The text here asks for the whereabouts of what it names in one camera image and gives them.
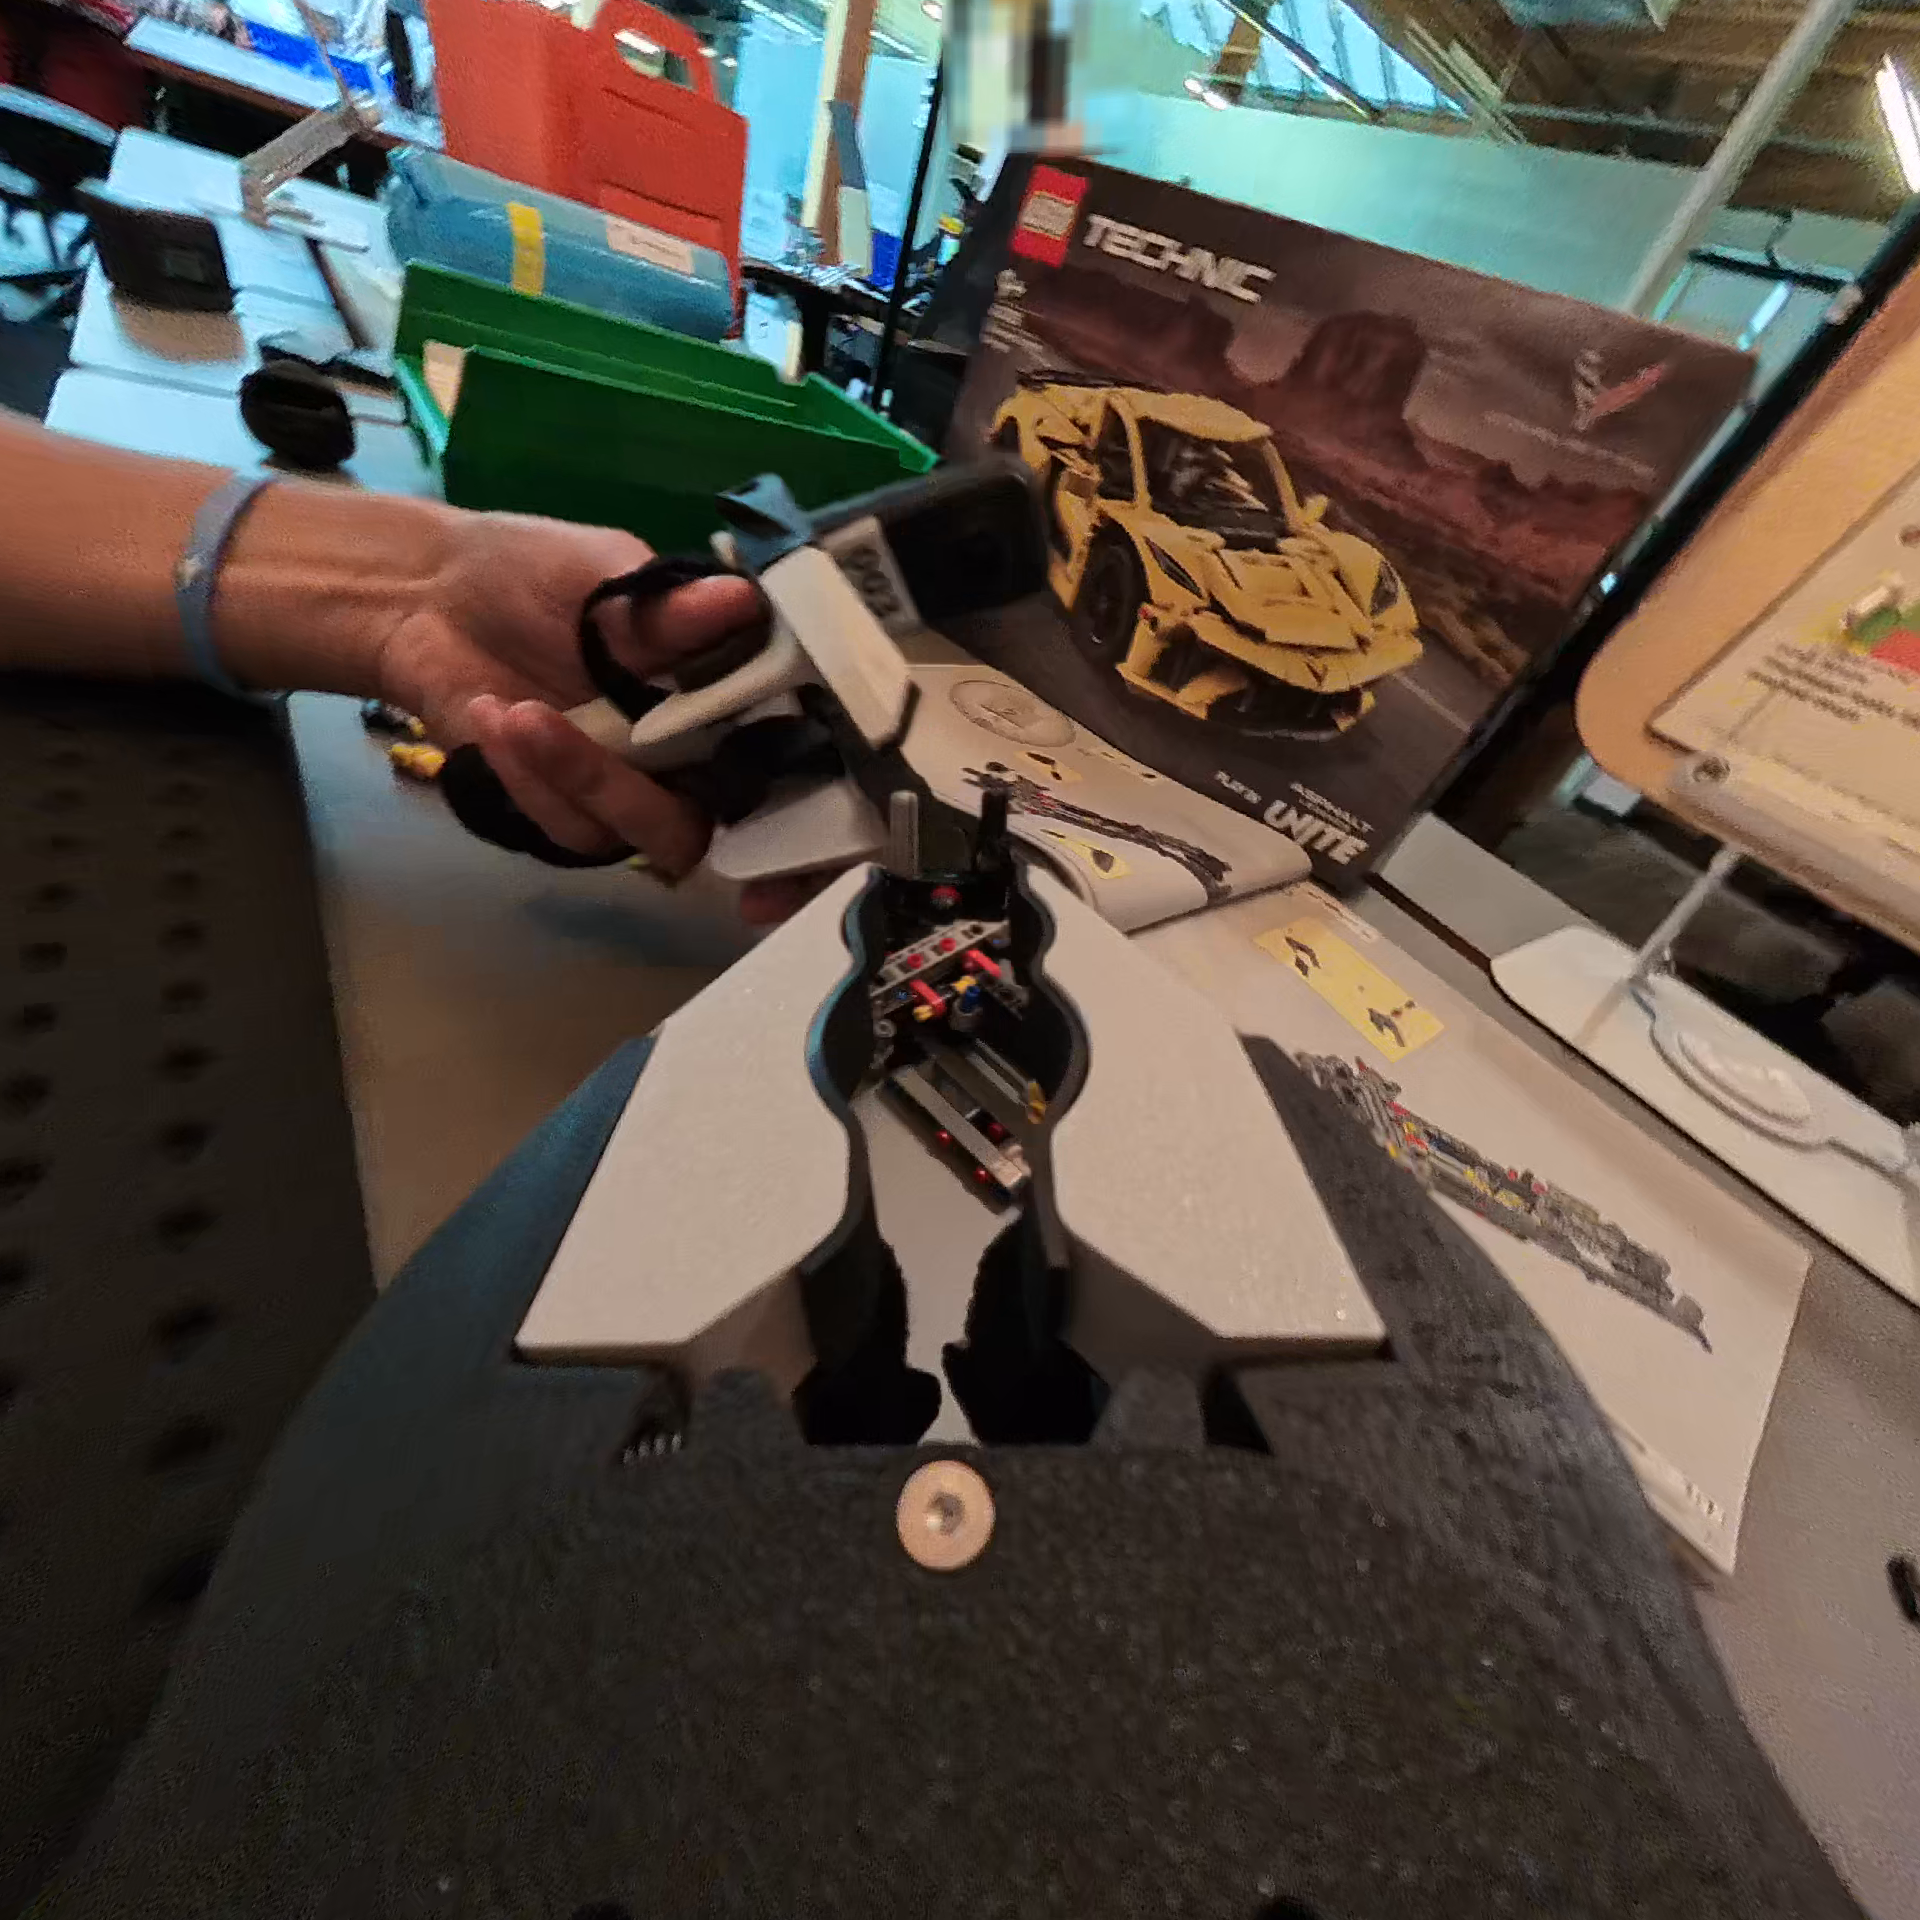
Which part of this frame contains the lego box with yellow car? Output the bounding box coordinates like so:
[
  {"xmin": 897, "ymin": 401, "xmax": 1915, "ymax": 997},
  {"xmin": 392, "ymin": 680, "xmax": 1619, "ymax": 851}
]
[{"xmin": 936, "ymin": 154, "xmax": 1757, "ymax": 887}]

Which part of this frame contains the black perforated panel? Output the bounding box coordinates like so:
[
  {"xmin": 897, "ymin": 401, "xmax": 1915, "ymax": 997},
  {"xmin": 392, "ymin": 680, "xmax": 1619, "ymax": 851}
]
[{"xmin": 0, "ymin": 673, "xmax": 379, "ymax": 1879}]

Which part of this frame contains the white background table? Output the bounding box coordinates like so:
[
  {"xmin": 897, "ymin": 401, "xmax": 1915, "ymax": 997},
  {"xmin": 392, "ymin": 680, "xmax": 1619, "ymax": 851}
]
[{"xmin": 44, "ymin": 130, "xmax": 455, "ymax": 466}]

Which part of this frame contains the black box device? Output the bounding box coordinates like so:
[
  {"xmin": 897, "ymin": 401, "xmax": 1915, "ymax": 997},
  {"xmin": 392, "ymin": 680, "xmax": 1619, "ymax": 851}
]
[{"xmin": 72, "ymin": 175, "xmax": 242, "ymax": 313}]

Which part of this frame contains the green plastic bin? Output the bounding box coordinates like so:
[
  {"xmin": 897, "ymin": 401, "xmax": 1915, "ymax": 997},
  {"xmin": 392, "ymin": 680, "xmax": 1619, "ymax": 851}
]
[
  {"xmin": 443, "ymin": 342, "xmax": 942, "ymax": 522},
  {"xmin": 392, "ymin": 262, "xmax": 822, "ymax": 455}
]

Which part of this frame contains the grey metal bracket stand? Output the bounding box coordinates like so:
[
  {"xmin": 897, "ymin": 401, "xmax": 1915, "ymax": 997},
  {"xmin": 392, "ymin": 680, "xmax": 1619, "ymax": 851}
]
[{"xmin": 236, "ymin": 89, "xmax": 392, "ymax": 228}]

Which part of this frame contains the flat lego instruction sheet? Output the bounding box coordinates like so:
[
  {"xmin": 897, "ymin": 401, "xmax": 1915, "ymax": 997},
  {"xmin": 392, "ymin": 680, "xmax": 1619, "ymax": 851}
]
[{"xmin": 1184, "ymin": 887, "xmax": 1815, "ymax": 1576}]

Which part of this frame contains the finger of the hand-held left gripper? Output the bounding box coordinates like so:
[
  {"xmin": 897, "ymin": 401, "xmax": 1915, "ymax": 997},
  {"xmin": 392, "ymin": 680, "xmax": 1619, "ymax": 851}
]
[
  {"xmin": 771, "ymin": 547, "xmax": 922, "ymax": 756},
  {"xmin": 706, "ymin": 786, "xmax": 894, "ymax": 892}
]

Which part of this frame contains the orange carrier box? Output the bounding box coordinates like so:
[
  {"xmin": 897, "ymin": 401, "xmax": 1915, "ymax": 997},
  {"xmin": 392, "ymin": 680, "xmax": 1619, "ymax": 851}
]
[{"xmin": 431, "ymin": 0, "xmax": 753, "ymax": 271}]

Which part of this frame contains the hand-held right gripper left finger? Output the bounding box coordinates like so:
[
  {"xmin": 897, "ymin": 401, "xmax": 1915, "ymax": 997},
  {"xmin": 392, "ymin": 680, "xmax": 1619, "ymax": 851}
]
[{"xmin": 517, "ymin": 870, "xmax": 894, "ymax": 1440}]

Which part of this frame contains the long lego chassis assembly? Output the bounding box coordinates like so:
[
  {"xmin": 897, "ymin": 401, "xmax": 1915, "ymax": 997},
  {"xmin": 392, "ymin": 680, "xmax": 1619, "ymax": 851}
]
[{"xmin": 863, "ymin": 788, "xmax": 1050, "ymax": 1215}]

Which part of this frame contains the light blue wristband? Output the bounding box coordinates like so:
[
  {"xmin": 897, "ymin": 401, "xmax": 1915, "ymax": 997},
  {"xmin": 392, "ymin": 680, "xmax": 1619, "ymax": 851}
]
[{"xmin": 172, "ymin": 474, "xmax": 290, "ymax": 709}]

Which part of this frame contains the person's left hand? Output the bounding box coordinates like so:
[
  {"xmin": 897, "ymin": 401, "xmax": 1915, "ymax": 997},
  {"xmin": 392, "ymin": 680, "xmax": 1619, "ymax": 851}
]
[{"xmin": 373, "ymin": 500, "xmax": 771, "ymax": 879}]

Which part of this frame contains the blue wrapped package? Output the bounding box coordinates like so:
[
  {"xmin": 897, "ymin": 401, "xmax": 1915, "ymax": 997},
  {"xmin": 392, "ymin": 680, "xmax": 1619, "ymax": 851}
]
[{"xmin": 392, "ymin": 154, "xmax": 741, "ymax": 339}]

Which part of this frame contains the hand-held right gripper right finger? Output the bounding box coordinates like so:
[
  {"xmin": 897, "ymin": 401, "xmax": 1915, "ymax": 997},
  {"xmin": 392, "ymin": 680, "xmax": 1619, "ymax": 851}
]
[{"xmin": 1018, "ymin": 870, "xmax": 1390, "ymax": 1440}]

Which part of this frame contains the thick open lego instruction booklet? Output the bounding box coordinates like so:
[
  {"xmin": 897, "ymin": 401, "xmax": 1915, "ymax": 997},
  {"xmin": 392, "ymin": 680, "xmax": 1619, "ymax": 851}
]
[{"xmin": 897, "ymin": 667, "xmax": 1317, "ymax": 945}]

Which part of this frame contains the black round object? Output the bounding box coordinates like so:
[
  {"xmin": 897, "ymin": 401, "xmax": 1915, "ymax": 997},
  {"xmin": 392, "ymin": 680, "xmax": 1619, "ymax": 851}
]
[{"xmin": 236, "ymin": 364, "xmax": 360, "ymax": 474}]

